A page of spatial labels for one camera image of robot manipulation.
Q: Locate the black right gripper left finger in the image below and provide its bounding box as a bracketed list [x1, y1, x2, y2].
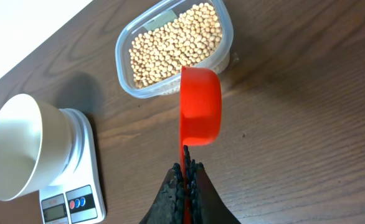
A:
[140, 163, 185, 224]

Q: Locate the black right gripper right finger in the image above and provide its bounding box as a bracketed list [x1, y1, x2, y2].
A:
[184, 145, 240, 224]

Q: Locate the red plastic measuring scoop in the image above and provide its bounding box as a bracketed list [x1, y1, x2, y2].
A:
[179, 67, 222, 223]

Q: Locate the white digital kitchen scale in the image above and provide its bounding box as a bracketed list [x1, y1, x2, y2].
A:
[39, 108, 106, 224]

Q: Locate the cream round bowl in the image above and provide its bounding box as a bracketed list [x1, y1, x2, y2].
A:
[0, 94, 72, 201]

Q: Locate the clear container of soybeans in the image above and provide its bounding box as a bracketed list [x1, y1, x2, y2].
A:
[115, 0, 234, 98]

